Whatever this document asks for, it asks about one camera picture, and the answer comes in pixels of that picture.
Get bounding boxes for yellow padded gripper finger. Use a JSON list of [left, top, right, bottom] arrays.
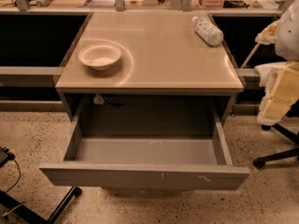
[[255, 21, 278, 45], [257, 62, 299, 126]]

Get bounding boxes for grey top drawer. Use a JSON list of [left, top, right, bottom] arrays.
[[40, 96, 249, 190]]

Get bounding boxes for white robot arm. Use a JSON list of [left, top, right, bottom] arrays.
[[255, 0, 299, 126]]

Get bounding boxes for grey drawer cabinet desk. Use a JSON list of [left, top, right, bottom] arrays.
[[52, 10, 247, 123]]

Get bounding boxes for white stick with black tip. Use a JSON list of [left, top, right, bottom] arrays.
[[240, 43, 261, 68]]

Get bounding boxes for black office chair base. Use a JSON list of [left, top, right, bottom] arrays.
[[250, 103, 299, 170]]

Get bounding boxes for white chair seat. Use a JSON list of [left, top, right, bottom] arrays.
[[254, 62, 286, 87]]

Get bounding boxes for clear plastic water bottle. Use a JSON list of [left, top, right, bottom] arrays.
[[192, 17, 223, 47]]

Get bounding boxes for white paper bowl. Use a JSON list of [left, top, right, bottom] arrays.
[[78, 44, 122, 71]]

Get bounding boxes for black cable on floor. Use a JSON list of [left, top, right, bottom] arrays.
[[3, 157, 22, 194]]

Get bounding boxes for black floor stand frame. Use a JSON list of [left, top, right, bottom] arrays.
[[0, 147, 83, 224]]

